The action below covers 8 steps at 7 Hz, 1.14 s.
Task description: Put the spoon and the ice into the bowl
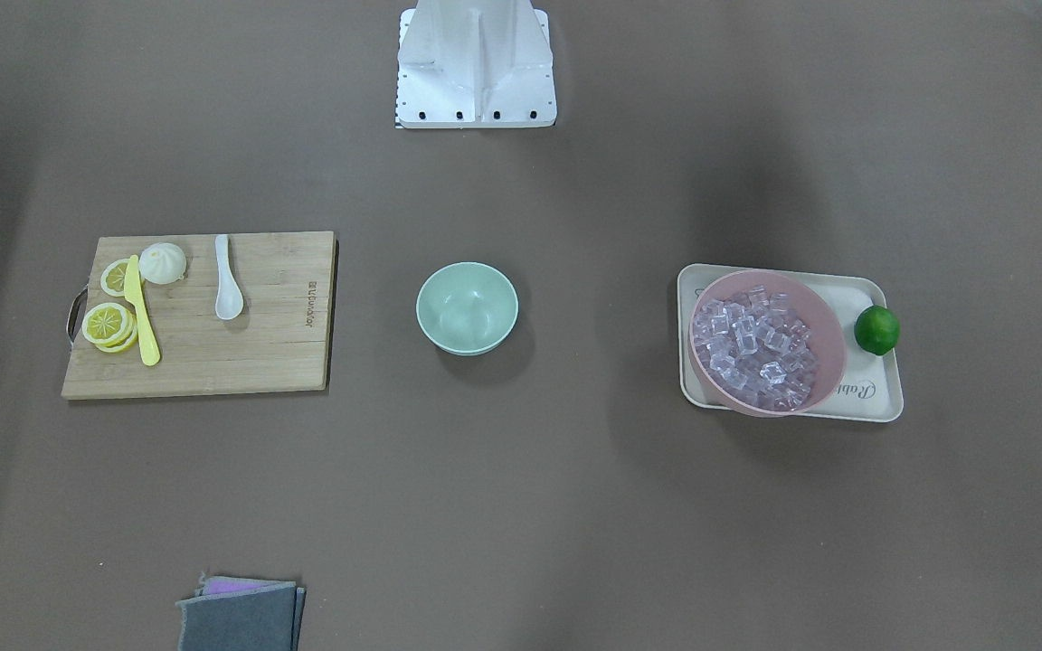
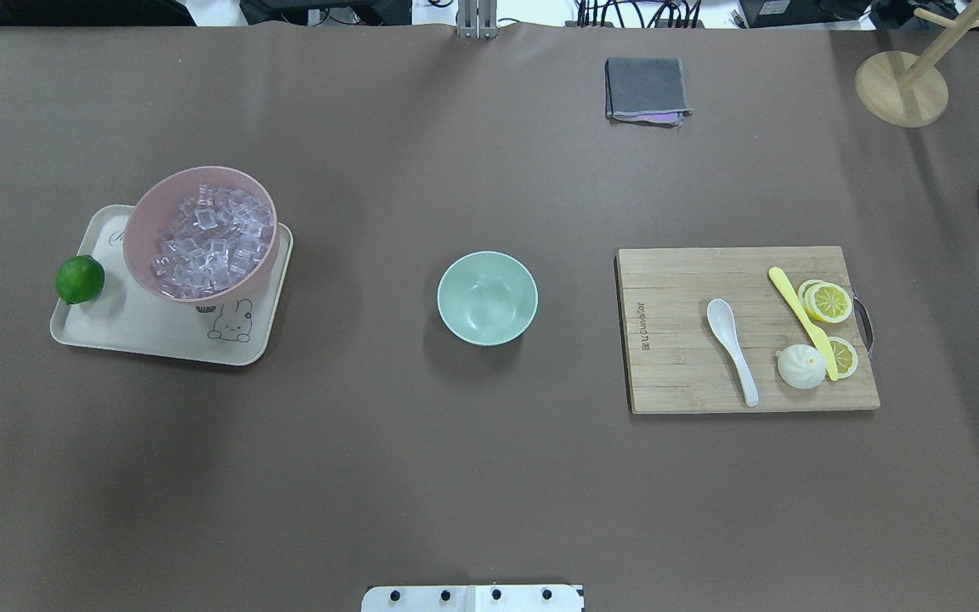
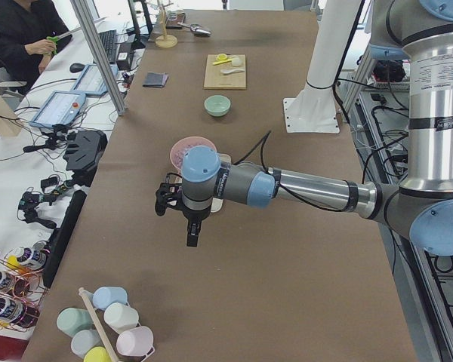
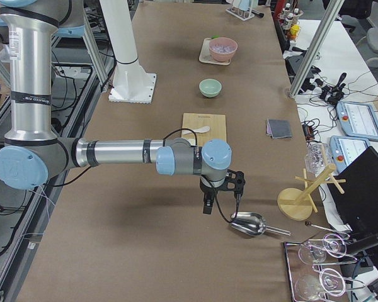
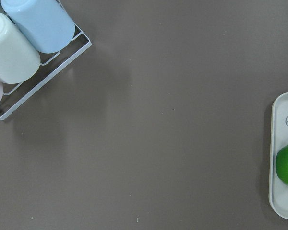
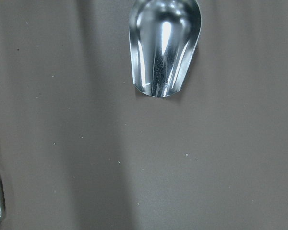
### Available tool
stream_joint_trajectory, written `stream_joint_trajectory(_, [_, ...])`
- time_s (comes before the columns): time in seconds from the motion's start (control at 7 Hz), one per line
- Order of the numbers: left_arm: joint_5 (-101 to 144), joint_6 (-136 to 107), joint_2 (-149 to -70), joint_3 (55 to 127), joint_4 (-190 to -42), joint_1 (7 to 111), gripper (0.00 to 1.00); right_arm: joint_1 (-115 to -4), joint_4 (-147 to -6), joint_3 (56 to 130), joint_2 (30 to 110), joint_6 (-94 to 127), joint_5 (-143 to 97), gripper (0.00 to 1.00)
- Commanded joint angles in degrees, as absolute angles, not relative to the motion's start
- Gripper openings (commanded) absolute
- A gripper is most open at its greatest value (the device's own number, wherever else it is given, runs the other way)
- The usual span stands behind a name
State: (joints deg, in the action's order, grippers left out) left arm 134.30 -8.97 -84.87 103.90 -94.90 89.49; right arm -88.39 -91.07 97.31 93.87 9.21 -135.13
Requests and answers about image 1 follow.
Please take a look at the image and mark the clear ice cubes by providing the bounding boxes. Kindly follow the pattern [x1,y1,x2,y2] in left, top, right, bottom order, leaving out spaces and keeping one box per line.
[689,285,819,411]

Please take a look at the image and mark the white ceramic spoon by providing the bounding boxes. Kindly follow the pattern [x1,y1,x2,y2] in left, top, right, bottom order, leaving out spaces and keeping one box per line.
[214,234,244,321]

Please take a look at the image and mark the mint green bowl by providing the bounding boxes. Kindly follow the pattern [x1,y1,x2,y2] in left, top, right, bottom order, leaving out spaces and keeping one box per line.
[416,262,520,357]

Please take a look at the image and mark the pink bowl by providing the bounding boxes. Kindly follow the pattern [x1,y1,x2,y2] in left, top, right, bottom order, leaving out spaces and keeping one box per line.
[677,262,848,418]

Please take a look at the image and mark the bamboo cutting board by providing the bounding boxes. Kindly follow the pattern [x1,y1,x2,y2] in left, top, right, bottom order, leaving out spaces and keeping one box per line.
[63,231,336,401]

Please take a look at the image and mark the cream serving tray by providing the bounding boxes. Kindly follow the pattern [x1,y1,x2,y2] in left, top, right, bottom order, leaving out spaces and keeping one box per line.
[675,262,903,423]

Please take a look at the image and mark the green lime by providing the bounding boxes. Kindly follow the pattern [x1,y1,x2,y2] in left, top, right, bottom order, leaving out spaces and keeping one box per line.
[853,305,901,357]

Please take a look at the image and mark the grey folded cloth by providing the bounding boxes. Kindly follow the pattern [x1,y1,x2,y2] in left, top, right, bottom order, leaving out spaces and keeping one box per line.
[176,582,306,650]

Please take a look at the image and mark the yellow plastic knife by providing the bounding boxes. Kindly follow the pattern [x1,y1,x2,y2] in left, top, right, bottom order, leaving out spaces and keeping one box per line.
[123,255,162,367]

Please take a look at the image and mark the purple cloth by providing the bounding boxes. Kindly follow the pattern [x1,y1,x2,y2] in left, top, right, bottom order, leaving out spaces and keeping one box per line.
[194,574,297,598]

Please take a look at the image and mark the lower lemon slice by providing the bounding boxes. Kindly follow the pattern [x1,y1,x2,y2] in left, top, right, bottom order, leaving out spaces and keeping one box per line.
[81,302,139,354]

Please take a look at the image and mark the lemon slice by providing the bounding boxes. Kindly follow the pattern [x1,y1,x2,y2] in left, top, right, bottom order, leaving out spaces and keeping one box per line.
[99,259,129,299]
[81,302,139,354]

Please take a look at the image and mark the upper lemon slice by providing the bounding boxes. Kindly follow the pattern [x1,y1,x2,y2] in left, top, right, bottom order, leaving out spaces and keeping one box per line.
[99,259,129,299]

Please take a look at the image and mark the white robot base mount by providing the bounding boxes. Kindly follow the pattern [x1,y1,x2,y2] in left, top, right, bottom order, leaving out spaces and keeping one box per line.
[394,1,559,129]

